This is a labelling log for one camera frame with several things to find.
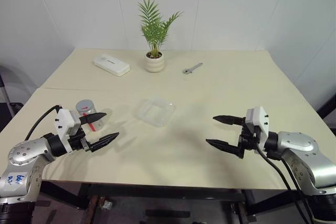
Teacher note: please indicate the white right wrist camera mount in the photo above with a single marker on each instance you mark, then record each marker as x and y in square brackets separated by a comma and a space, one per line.
[258, 119]

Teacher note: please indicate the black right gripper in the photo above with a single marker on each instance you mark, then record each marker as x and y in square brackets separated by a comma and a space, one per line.
[246, 140]

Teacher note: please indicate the clear plastic container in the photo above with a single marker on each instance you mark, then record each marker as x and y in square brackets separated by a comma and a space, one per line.
[155, 112]

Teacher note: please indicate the beige table cloth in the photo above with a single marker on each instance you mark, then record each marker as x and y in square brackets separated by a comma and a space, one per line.
[183, 90]

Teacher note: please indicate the rusty metal leg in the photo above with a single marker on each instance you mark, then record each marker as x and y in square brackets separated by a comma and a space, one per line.
[95, 208]

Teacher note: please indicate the clear jar with red label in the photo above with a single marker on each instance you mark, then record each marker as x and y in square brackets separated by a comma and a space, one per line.
[86, 106]

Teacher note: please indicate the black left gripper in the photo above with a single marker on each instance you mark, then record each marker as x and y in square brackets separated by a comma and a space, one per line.
[80, 142]

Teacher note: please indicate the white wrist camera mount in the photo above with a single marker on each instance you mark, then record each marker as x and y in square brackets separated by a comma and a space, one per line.
[258, 119]
[64, 120]

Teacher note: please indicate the green plant in white pot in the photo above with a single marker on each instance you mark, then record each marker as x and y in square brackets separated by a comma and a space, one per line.
[155, 62]

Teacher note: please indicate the grey adjustable wrench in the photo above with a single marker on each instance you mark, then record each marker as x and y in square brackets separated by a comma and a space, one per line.
[193, 68]

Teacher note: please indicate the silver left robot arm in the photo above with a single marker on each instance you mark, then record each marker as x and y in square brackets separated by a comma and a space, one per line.
[23, 153]

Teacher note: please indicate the white label with blue writing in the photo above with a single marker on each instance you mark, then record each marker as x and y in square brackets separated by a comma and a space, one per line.
[16, 182]

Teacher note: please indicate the white rectangular box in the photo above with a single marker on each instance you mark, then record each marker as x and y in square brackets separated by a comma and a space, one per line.
[111, 64]

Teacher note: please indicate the black table frame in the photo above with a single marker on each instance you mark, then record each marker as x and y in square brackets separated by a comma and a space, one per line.
[162, 191]

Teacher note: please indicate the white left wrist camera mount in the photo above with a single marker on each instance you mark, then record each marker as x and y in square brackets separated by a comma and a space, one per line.
[64, 120]

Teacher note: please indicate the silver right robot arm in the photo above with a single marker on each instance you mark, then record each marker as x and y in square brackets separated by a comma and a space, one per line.
[299, 146]

